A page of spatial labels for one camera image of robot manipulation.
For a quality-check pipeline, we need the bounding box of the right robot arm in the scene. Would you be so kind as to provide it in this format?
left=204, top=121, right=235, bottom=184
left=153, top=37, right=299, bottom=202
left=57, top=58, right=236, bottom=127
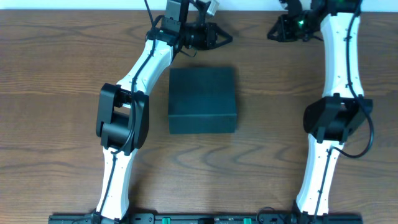
left=267, top=0, right=374, bottom=223

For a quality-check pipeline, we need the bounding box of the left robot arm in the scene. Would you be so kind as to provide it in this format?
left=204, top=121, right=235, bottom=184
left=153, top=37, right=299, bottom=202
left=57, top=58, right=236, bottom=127
left=86, top=0, right=233, bottom=223

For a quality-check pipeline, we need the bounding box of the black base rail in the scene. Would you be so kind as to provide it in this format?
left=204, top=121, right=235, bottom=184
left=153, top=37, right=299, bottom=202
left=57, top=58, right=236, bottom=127
left=48, top=213, right=363, bottom=224

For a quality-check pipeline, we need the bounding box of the black gift box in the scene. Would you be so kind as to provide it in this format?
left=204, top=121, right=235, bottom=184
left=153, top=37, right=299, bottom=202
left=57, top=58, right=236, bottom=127
left=168, top=67, right=238, bottom=134

